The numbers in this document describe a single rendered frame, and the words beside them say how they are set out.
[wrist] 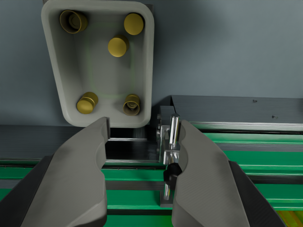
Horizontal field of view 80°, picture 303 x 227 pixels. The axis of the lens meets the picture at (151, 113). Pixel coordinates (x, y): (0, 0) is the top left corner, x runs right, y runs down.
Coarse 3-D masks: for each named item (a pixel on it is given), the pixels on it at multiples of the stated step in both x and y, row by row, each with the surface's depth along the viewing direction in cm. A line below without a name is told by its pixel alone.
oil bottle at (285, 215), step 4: (280, 212) 32; (284, 212) 32; (288, 212) 32; (280, 216) 31; (284, 216) 31; (288, 216) 31; (284, 220) 30; (288, 220) 30; (292, 220) 30; (288, 224) 30; (292, 224) 30; (296, 224) 30
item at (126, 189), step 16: (0, 176) 34; (16, 176) 35; (112, 176) 35; (128, 176) 36; (144, 176) 36; (160, 176) 36; (0, 192) 31; (112, 192) 32; (128, 192) 32; (144, 192) 32; (112, 208) 30; (128, 208) 30; (144, 208) 30; (160, 208) 30; (288, 208) 31
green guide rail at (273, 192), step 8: (248, 176) 34; (256, 176) 34; (264, 176) 34; (272, 176) 34; (280, 176) 35; (288, 176) 35; (296, 176) 35; (256, 184) 32; (264, 184) 32; (272, 184) 32; (280, 184) 32; (288, 184) 32; (296, 184) 33; (264, 192) 31; (272, 192) 31; (280, 192) 31; (288, 192) 31; (296, 192) 31; (272, 200) 30; (280, 200) 30; (288, 200) 30; (296, 200) 30
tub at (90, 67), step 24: (48, 0) 27; (72, 0) 27; (96, 0) 27; (48, 24) 28; (96, 24) 35; (120, 24) 35; (144, 24) 33; (48, 48) 30; (72, 48) 36; (96, 48) 37; (144, 48) 34; (72, 72) 36; (96, 72) 39; (120, 72) 39; (144, 72) 35; (72, 96) 37; (120, 96) 42; (144, 96) 37; (72, 120) 37; (120, 120) 38; (144, 120) 37
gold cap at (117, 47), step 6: (114, 36) 35; (120, 36) 33; (114, 42) 32; (120, 42) 32; (126, 42) 33; (108, 48) 33; (114, 48) 33; (120, 48) 33; (126, 48) 33; (114, 54) 33; (120, 54) 33
